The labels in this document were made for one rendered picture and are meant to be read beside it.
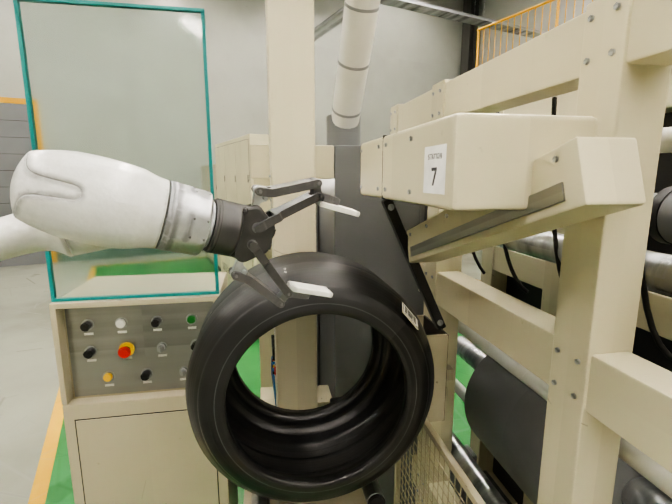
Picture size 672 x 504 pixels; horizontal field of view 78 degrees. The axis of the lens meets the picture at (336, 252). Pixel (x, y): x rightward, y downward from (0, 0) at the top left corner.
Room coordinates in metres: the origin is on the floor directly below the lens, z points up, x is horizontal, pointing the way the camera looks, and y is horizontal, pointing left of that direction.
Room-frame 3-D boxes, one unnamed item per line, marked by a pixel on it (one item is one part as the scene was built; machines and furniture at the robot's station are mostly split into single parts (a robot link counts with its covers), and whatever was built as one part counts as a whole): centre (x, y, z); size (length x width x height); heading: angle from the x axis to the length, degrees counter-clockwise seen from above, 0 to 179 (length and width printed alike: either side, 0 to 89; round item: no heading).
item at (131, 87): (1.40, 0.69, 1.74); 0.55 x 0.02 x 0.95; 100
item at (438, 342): (1.32, -0.27, 1.05); 0.20 x 0.15 x 0.30; 10
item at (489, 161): (0.97, -0.25, 1.71); 0.61 x 0.25 x 0.15; 10
